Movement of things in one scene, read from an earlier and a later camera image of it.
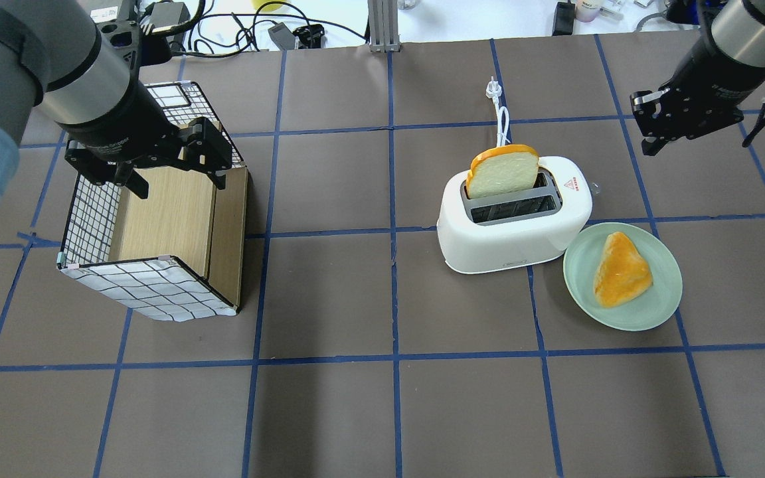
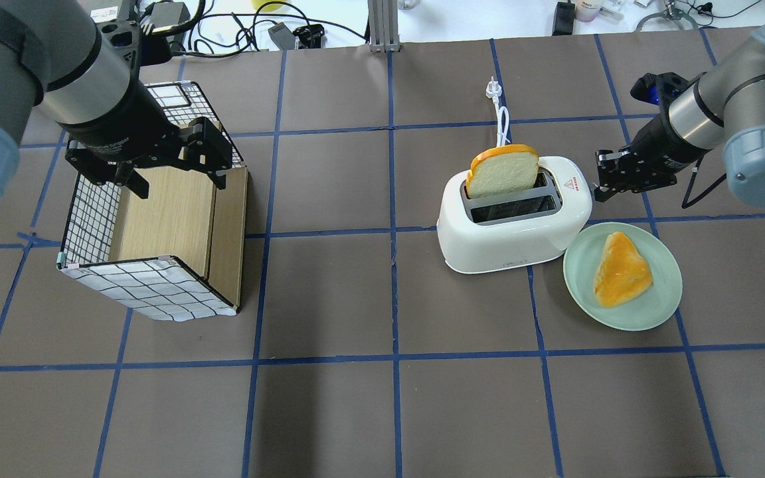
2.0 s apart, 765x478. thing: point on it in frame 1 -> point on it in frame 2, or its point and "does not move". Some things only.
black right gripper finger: (652, 149) -> (601, 194)
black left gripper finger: (218, 178) does not move
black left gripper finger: (138, 184) does not move
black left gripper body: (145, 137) does not move
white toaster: (520, 228) does not move
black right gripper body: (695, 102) -> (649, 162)
